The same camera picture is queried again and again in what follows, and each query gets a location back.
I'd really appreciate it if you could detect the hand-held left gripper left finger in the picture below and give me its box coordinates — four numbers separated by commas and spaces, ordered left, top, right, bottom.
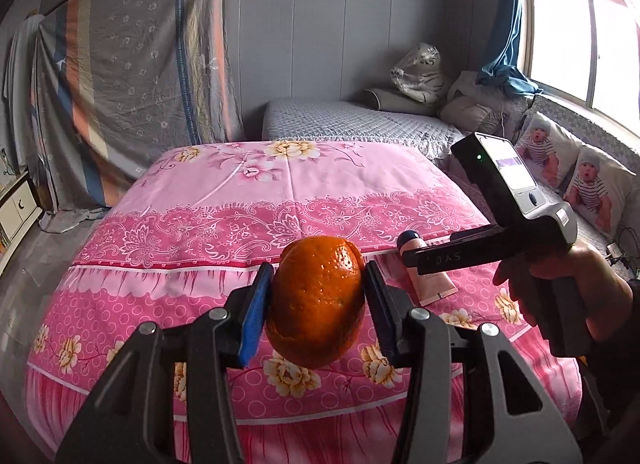
55, 262, 275, 464

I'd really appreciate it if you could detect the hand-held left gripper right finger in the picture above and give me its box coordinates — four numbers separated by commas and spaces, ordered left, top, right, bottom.
363, 259, 584, 464

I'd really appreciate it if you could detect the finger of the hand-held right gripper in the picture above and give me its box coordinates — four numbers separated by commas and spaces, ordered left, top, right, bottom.
399, 224, 509, 277

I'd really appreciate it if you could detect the pink cosmetic tube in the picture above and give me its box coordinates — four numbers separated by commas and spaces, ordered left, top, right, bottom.
397, 230, 459, 308

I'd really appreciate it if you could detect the person's right forearm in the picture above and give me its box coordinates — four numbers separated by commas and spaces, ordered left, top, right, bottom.
572, 281, 640, 447

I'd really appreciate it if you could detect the person's right hand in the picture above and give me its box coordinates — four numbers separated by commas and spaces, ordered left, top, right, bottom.
492, 248, 633, 339

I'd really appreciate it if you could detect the baby print pillow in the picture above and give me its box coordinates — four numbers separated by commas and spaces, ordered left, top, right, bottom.
514, 111, 584, 191
562, 143, 637, 241

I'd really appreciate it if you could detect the pink floral blanket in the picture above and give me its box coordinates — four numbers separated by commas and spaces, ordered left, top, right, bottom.
25, 138, 585, 464

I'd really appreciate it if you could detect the pile of grey clothes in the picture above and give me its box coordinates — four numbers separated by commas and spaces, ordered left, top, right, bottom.
439, 69, 532, 139

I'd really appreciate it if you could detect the clear plastic bag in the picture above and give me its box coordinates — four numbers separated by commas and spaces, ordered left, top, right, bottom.
389, 42, 452, 105

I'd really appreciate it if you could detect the grey pillow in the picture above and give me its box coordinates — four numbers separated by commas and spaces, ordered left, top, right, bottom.
362, 88, 442, 118

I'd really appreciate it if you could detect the blue curtain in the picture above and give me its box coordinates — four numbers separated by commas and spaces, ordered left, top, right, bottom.
475, 0, 545, 96

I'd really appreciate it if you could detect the grey quilted bed mat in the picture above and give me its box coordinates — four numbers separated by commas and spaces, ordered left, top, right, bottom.
261, 93, 640, 272

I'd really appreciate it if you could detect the window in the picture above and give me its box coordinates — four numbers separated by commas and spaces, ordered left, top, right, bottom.
520, 0, 640, 121

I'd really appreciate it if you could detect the white cabinet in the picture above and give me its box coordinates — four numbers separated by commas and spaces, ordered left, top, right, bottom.
0, 170, 45, 267

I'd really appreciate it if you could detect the striped hanging cloth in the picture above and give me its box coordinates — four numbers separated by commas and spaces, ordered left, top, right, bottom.
29, 0, 247, 232

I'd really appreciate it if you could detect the white hanging cloth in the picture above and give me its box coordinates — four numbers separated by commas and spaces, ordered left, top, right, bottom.
4, 13, 47, 110

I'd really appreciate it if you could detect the power strip with cables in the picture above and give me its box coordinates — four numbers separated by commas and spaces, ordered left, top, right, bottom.
604, 225, 640, 277

